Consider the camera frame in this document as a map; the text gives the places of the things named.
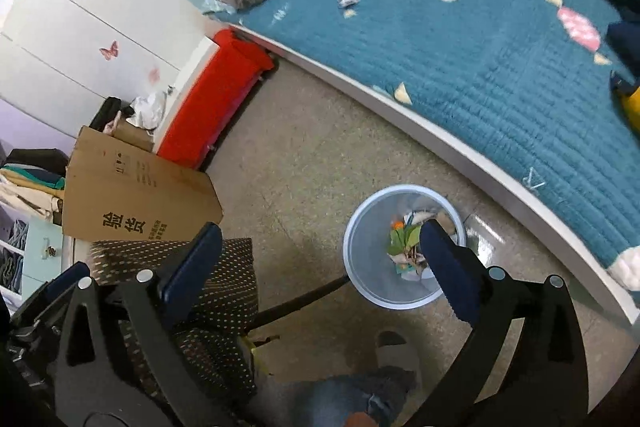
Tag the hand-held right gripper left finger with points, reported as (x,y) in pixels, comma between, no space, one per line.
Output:
(192,267)

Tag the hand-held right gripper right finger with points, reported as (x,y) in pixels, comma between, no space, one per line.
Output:
(450,267)

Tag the pale blue waste bin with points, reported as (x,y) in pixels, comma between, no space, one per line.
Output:
(367,257)

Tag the white paper scraps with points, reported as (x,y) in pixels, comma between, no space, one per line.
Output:
(411,269)

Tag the dotted brown chair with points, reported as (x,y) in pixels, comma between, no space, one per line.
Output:
(220,307)

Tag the crumpled green wrapper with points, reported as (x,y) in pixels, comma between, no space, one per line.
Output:
(406,238)

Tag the pale green drawer cabinet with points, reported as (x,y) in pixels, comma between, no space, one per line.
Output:
(47,257)

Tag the white cubby shelf unit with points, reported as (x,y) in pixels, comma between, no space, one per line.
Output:
(9,252)

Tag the large cardboard box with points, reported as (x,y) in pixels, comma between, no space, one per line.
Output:
(135,192)

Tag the grey slipper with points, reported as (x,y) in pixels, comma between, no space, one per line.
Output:
(397,349)

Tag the pile of folded clothes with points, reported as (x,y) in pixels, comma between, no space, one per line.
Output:
(30,182)

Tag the small cardboard box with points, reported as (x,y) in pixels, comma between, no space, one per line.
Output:
(132,138)

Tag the red storage box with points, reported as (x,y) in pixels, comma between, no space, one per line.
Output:
(210,107)

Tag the white plastic bag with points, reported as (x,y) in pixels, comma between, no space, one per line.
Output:
(147,109)

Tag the person's leg in jeans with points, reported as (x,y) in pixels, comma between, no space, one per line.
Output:
(340,399)

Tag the black bag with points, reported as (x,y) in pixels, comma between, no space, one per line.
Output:
(106,113)

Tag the small pink butterfly sticker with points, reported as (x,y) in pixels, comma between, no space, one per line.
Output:
(153,74)

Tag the bed with teal quilt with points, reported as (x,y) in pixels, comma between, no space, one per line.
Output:
(450,32)

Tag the yellow black packet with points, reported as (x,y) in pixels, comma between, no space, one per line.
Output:
(631,104)

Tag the light blue patterned pillow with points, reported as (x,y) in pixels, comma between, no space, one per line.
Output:
(217,5)

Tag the white wardrobe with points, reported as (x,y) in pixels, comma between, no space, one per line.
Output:
(75,7)

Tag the white bed frame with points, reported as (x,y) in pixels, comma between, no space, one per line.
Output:
(450,147)

